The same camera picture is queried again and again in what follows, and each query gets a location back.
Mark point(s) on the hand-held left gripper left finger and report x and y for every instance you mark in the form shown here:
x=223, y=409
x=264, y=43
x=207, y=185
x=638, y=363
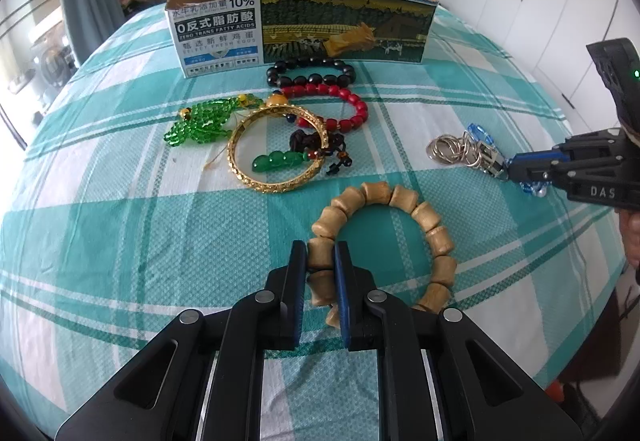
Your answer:
x=300, y=293

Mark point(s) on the washing machine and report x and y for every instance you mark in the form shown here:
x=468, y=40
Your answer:
x=50, y=63

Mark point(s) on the gold bangle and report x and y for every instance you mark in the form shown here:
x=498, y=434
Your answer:
x=280, y=183

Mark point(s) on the teal checked bed sheet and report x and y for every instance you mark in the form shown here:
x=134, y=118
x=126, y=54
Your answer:
x=125, y=221

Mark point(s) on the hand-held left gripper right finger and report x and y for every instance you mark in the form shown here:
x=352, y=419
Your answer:
x=341, y=293

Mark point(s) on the printed cardboard box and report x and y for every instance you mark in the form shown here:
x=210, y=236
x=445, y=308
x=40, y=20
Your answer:
x=300, y=28

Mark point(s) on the person's right hand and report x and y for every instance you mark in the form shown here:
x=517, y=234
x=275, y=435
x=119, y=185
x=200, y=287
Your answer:
x=631, y=236

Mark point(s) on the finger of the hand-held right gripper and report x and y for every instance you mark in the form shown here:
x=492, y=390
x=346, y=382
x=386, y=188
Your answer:
x=575, y=156
x=600, y=191

